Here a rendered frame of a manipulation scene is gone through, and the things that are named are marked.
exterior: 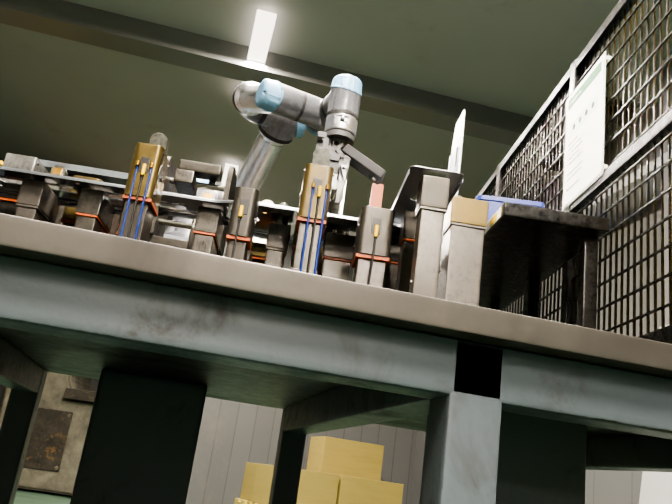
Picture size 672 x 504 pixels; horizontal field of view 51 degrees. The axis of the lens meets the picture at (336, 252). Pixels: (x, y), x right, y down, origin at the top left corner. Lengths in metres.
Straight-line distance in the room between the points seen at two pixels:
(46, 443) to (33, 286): 6.07
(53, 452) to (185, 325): 6.07
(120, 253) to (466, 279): 0.80
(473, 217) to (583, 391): 0.57
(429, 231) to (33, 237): 0.65
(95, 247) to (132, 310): 0.09
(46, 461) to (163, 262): 6.13
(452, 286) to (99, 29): 3.86
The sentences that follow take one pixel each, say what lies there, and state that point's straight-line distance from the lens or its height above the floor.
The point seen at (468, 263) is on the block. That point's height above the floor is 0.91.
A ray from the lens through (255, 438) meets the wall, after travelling 7.95.
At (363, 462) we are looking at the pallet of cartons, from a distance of 7.34.
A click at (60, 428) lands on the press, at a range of 6.97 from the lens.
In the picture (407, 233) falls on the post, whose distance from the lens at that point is 1.43.
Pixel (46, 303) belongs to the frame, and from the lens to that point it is 0.95.
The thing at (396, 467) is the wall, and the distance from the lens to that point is 8.29.
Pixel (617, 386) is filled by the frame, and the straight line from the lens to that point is 1.12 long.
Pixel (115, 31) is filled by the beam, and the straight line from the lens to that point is 4.99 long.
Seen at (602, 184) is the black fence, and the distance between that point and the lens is 1.63.
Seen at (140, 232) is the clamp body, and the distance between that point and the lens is 1.44.
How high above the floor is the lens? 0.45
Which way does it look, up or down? 18 degrees up
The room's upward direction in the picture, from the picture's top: 8 degrees clockwise
